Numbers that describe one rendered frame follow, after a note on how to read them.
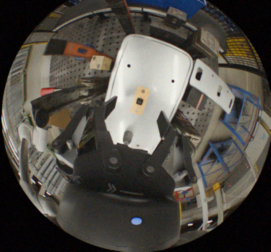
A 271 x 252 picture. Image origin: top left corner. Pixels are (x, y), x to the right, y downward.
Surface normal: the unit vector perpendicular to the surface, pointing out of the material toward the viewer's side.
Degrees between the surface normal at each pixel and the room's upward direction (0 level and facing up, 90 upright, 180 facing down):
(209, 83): 0
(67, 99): 81
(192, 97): 0
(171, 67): 0
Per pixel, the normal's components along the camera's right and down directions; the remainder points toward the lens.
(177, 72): -0.07, 0.42
